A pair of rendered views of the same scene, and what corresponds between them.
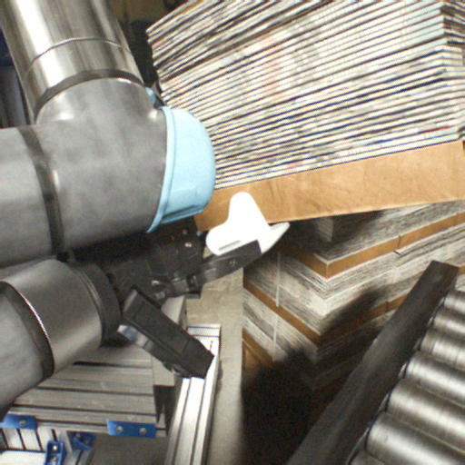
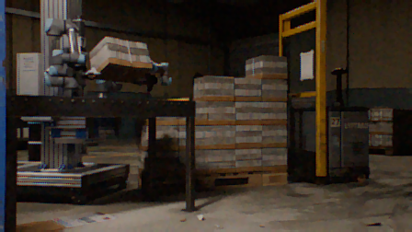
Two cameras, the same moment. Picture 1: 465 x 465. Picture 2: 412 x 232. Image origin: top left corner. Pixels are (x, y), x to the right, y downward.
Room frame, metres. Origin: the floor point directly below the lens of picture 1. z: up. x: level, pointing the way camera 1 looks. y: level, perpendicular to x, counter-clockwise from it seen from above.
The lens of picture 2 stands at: (-2.72, -1.50, 0.68)
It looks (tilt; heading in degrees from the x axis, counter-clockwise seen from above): 0 degrees down; 11
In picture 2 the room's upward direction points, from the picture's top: straight up
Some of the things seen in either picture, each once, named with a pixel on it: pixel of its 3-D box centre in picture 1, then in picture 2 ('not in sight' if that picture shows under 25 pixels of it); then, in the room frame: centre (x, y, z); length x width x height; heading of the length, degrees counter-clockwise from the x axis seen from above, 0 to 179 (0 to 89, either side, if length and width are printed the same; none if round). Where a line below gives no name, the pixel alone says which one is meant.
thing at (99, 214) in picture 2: not in sight; (86, 218); (-0.02, -0.16, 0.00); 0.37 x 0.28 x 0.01; 142
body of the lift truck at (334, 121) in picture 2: not in sight; (329, 142); (2.25, -1.91, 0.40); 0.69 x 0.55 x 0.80; 33
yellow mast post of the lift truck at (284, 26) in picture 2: not in sight; (284, 91); (2.32, -1.42, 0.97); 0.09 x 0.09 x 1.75; 33
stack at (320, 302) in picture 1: (397, 253); (200, 144); (1.41, -0.63, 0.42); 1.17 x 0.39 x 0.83; 123
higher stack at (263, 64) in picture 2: not in sight; (265, 120); (1.81, -1.24, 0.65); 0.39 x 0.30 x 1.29; 33
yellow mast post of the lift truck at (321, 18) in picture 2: not in sight; (319, 87); (1.77, -1.78, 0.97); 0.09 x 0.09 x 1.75; 33
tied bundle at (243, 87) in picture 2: not in sight; (240, 90); (1.65, -0.99, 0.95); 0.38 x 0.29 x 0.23; 32
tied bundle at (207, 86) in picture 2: not in sight; (212, 90); (1.49, -0.74, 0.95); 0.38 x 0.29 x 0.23; 33
